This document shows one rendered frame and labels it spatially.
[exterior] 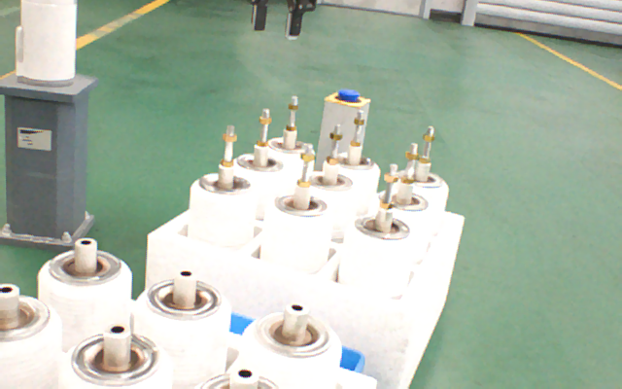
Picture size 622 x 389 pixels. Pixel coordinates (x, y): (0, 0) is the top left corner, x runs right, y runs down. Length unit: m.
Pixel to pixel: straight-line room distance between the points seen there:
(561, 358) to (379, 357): 0.42
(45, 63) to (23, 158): 0.17
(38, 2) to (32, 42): 0.07
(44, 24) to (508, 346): 0.95
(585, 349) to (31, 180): 1.02
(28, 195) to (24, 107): 0.16
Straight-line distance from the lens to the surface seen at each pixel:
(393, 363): 0.94
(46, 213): 1.35
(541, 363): 1.24
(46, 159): 1.31
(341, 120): 1.32
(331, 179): 1.07
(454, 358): 1.18
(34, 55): 1.28
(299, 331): 0.67
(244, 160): 1.11
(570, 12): 6.50
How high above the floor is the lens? 0.62
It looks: 20 degrees down
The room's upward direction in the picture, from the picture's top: 8 degrees clockwise
